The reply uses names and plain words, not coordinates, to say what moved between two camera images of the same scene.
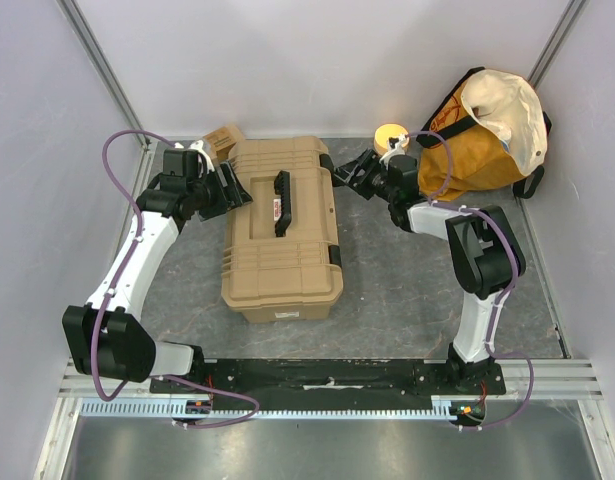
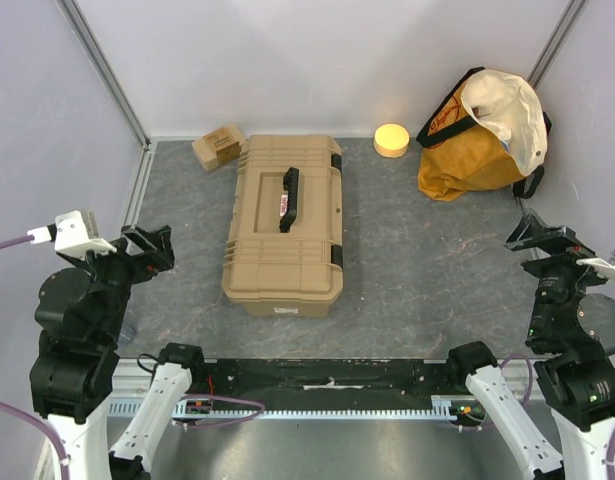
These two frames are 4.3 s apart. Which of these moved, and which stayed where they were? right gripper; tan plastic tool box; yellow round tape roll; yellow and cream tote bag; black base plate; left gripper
Moved: left gripper; right gripper
Stayed: yellow and cream tote bag; black base plate; tan plastic tool box; yellow round tape roll
